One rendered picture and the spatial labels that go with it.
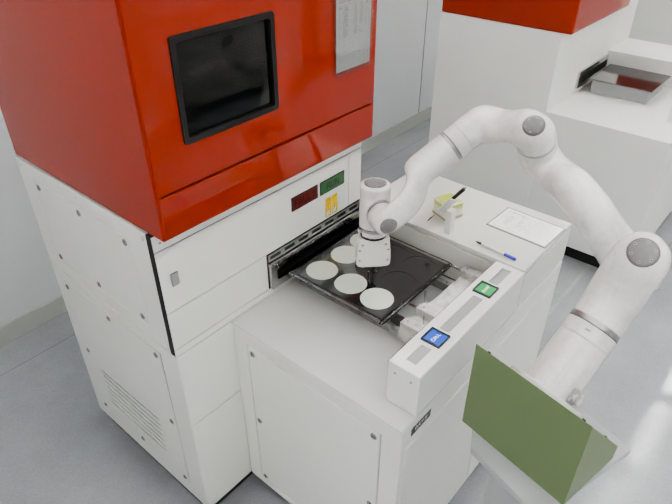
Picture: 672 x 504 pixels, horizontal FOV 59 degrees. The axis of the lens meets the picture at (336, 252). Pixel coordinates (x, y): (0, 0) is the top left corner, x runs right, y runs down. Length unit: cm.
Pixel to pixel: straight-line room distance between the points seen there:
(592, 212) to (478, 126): 37
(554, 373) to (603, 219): 38
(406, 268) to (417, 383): 52
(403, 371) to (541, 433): 34
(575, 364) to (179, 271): 98
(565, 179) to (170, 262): 100
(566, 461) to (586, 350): 24
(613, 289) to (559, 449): 37
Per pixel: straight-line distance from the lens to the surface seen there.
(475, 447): 152
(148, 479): 253
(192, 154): 142
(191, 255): 160
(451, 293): 183
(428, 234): 196
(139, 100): 131
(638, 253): 141
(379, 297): 176
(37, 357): 317
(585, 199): 152
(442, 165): 163
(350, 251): 194
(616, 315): 145
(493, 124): 162
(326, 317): 181
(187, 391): 185
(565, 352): 143
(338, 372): 164
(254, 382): 192
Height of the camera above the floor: 201
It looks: 35 degrees down
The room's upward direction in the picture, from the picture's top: straight up
